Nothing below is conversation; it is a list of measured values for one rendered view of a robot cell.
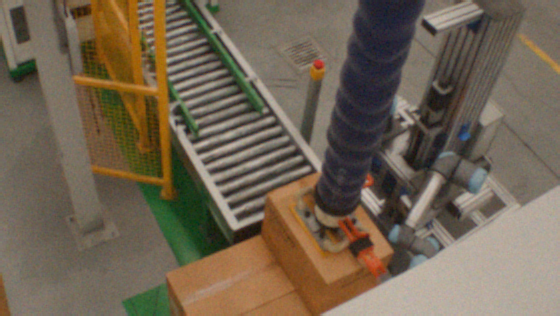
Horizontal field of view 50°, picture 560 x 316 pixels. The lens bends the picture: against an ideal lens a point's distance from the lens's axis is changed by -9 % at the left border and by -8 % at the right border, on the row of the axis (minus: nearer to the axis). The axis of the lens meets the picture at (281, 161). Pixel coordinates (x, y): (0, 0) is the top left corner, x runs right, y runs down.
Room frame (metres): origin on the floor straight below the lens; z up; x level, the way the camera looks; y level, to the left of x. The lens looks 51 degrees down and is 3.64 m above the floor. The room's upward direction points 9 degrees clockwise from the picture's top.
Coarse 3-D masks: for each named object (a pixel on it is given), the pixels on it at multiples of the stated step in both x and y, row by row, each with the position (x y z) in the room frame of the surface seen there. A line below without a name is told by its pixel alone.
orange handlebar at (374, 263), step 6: (366, 180) 2.04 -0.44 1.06; (372, 180) 2.03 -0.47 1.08; (366, 186) 1.99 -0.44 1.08; (342, 222) 1.75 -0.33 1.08; (348, 222) 1.76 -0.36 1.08; (342, 228) 1.72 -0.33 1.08; (354, 228) 1.73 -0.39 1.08; (348, 234) 1.69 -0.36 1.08; (372, 252) 1.61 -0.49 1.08; (366, 258) 1.57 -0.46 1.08; (372, 258) 1.57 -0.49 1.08; (378, 258) 1.57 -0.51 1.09; (366, 264) 1.54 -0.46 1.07; (372, 264) 1.54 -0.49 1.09; (378, 264) 1.54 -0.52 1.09; (372, 270) 1.51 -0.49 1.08; (384, 270) 1.52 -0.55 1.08
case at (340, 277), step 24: (288, 192) 1.98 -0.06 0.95; (264, 216) 1.95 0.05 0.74; (288, 216) 1.83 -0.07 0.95; (360, 216) 1.90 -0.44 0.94; (288, 240) 1.76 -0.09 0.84; (336, 240) 1.73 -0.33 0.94; (384, 240) 1.77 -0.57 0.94; (288, 264) 1.73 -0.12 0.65; (312, 264) 1.59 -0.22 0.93; (336, 264) 1.60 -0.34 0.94; (360, 264) 1.61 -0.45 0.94; (384, 264) 1.69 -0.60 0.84; (312, 288) 1.55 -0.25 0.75; (336, 288) 1.52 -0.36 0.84; (360, 288) 1.63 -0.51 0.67; (312, 312) 1.51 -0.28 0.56
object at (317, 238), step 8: (304, 200) 1.93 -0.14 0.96; (296, 208) 1.87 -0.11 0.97; (296, 216) 1.83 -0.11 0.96; (304, 216) 1.83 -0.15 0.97; (312, 216) 1.84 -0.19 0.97; (304, 224) 1.79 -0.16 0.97; (312, 232) 1.74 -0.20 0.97; (320, 232) 1.75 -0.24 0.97; (328, 232) 1.76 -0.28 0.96; (312, 240) 1.70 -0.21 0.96; (320, 240) 1.71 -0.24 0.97; (320, 248) 1.66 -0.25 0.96
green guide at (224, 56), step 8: (184, 0) 3.85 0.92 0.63; (184, 8) 3.84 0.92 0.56; (192, 8) 3.75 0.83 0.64; (192, 16) 3.72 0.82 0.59; (200, 24) 3.60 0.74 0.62; (208, 32) 3.50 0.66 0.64; (208, 40) 3.48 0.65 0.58; (216, 40) 3.42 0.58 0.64; (216, 48) 3.38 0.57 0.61; (224, 56) 3.27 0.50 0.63; (232, 64) 3.20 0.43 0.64; (232, 72) 3.17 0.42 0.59; (240, 72) 3.13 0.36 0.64; (240, 80) 3.07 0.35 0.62; (248, 80) 3.06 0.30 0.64; (256, 80) 3.10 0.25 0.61; (248, 88) 2.99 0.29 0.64; (248, 96) 2.98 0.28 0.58; (256, 96) 2.93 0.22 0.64; (256, 104) 2.89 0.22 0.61
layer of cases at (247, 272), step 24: (264, 240) 1.92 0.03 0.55; (192, 264) 1.69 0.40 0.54; (216, 264) 1.72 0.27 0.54; (240, 264) 1.74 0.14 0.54; (264, 264) 1.77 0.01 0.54; (168, 288) 1.59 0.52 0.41; (192, 288) 1.55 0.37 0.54; (216, 288) 1.57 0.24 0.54; (240, 288) 1.60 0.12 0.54; (264, 288) 1.62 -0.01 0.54; (288, 288) 1.64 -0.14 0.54; (192, 312) 1.41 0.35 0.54; (216, 312) 1.43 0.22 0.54; (240, 312) 1.45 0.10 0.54; (264, 312) 1.47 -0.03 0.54; (288, 312) 1.49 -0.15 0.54
